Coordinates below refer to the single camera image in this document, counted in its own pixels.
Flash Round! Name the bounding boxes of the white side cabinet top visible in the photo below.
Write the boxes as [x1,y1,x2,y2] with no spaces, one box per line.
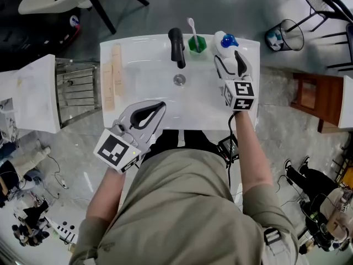
[0,54,62,134]

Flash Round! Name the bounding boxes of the black wire mesh wastebasket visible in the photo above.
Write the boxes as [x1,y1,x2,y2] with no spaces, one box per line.
[264,19,305,52]

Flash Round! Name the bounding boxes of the white harness strap buckle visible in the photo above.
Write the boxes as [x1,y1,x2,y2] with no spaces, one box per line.
[263,227,282,246]

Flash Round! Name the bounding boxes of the person's right forearm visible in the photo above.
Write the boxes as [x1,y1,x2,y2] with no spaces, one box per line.
[233,110,274,193]

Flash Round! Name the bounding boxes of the green cup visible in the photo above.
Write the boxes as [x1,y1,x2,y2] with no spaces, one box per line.
[188,35,208,56]

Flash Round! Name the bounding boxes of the black floor cable white plug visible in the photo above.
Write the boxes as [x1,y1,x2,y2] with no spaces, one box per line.
[46,153,69,190]

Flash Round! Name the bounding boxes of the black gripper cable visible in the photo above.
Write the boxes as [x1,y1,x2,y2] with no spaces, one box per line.
[227,110,240,189]

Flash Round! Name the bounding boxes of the white ceramic sink basin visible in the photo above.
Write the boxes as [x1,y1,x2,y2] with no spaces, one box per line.
[99,34,261,133]

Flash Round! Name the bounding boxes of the white toothbrush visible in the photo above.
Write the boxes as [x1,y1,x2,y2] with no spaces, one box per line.
[186,17,201,53]

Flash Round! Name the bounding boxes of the brown wooden stool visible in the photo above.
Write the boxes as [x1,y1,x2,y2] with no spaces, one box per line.
[289,72,346,134]

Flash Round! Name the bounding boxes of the white panel with holes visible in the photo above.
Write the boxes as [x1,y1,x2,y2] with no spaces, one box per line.
[47,216,79,244]

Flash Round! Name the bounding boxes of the person's black shorts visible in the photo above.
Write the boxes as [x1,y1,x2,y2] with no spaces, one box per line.
[142,129,230,163]

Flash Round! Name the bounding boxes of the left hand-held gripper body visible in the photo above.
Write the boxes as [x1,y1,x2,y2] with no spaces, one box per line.
[93,123,152,174]

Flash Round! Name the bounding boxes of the person's left forearm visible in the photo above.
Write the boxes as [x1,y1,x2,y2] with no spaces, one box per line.
[86,166,127,221]

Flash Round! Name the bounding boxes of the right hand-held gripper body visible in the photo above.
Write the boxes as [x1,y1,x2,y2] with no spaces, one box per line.
[219,75,255,112]

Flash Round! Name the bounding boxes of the black waist device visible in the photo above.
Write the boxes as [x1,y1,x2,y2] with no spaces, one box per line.
[217,135,240,163]

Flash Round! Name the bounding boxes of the black equipment case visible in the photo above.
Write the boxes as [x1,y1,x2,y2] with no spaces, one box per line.
[0,0,83,73]

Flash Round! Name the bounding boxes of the black faucet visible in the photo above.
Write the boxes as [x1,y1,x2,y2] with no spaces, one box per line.
[168,28,187,69]

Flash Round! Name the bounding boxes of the white bottle with blue pump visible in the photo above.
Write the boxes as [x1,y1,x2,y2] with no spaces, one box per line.
[212,30,239,63]

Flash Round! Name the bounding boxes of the dark frame chair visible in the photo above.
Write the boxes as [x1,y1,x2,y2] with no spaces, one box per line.
[327,23,353,72]

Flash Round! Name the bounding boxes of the person's olive shirt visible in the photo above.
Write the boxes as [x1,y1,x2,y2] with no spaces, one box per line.
[68,149,304,265]

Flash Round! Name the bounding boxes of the steel rack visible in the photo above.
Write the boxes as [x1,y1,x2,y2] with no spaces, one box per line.
[55,58,103,130]

